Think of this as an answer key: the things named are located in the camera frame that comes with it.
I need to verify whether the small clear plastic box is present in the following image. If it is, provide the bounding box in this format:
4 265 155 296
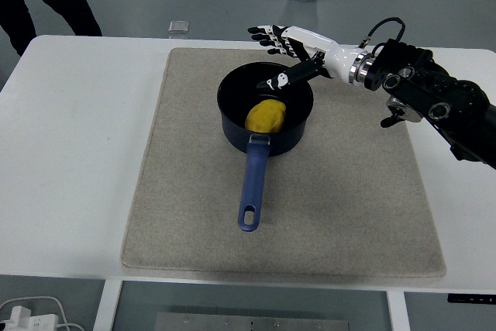
168 19 191 40

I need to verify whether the white power cable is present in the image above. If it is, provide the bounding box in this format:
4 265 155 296
0 295 84 331

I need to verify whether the white table leg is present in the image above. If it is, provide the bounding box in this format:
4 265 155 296
386 290 411 331
94 279 124 331

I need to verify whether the beige felt mat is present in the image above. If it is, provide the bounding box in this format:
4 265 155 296
120 47 447 278

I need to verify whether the grey metal plate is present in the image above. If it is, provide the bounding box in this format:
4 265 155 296
154 312 353 331

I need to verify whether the white power strip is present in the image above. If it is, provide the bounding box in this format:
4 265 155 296
0 305 59 331

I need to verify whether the black table control panel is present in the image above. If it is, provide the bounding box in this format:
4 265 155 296
447 292 496 304

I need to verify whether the blue pot with handle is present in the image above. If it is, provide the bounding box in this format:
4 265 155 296
216 61 315 233

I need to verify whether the yellow potato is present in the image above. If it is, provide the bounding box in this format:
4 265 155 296
244 99 287 134

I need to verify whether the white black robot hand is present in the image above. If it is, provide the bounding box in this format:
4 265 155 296
247 23 357 91

